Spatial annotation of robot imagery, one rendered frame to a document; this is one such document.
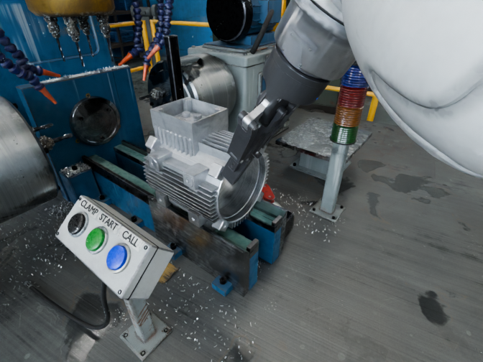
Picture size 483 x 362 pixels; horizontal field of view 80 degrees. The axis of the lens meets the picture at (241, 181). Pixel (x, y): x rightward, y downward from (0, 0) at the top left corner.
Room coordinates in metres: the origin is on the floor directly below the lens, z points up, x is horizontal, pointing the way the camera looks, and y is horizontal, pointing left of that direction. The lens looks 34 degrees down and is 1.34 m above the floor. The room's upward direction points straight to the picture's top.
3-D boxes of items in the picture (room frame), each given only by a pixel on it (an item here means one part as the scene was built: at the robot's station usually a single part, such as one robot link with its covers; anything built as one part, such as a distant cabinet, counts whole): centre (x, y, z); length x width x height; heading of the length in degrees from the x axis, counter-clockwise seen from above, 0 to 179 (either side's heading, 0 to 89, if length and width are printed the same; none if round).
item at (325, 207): (0.65, -0.25, 1.01); 0.08 x 0.08 x 0.42; 52
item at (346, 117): (0.65, -0.25, 1.10); 0.06 x 0.06 x 0.04
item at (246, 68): (1.22, -0.01, 0.99); 0.35 x 0.31 x 0.37; 142
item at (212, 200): (0.53, 0.07, 1.02); 0.20 x 0.19 x 0.19; 52
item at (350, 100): (0.65, -0.25, 1.14); 0.06 x 0.06 x 0.04
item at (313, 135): (0.92, -0.29, 0.86); 0.27 x 0.24 x 0.12; 142
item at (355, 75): (0.65, -0.25, 1.19); 0.06 x 0.06 x 0.04
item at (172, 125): (0.56, 0.10, 1.11); 0.12 x 0.11 x 0.07; 52
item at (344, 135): (0.65, -0.25, 1.05); 0.06 x 0.06 x 0.04
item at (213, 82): (1.01, 0.15, 1.04); 0.41 x 0.25 x 0.25; 142
